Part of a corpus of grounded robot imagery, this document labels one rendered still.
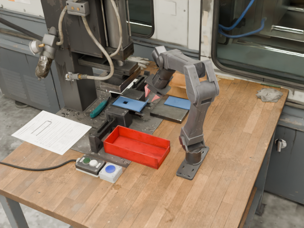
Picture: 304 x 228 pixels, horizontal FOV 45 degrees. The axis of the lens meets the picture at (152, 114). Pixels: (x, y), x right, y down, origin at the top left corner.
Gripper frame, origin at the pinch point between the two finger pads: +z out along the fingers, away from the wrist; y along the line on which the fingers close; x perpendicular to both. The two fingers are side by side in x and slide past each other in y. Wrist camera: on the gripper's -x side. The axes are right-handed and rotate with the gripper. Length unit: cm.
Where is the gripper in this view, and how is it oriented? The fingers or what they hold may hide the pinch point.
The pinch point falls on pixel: (149, 97)
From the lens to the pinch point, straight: 160.6
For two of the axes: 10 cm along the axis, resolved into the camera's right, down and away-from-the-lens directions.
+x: -4.6, 5.4, -7.1
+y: -8.0, -6.0, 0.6
